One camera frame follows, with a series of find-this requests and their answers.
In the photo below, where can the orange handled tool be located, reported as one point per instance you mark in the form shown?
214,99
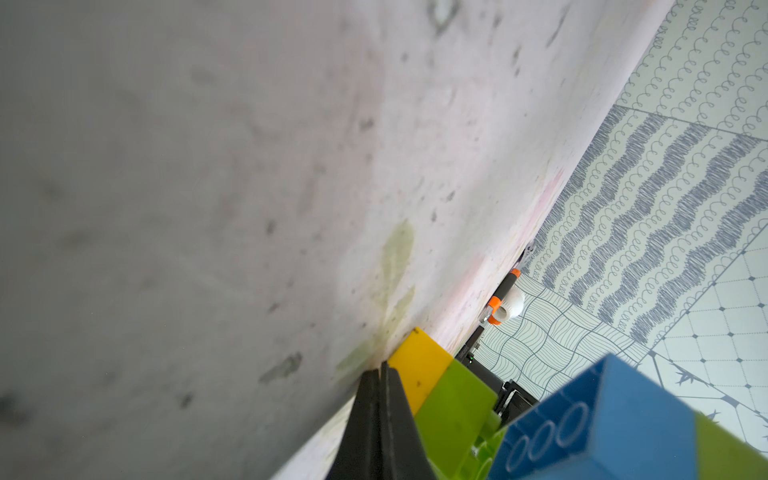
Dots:
496,310

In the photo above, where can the green lego brick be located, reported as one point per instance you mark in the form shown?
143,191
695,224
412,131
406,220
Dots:
721,456
480,458
452,417

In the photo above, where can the yellow lego brick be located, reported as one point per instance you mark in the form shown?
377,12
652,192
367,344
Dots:
420,362

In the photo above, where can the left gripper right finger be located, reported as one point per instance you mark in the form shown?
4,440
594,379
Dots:
403,454

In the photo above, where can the blue long lego brick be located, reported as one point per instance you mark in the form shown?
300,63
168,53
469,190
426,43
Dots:
609,422

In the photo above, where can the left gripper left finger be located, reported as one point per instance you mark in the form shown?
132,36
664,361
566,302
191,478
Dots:
358,456

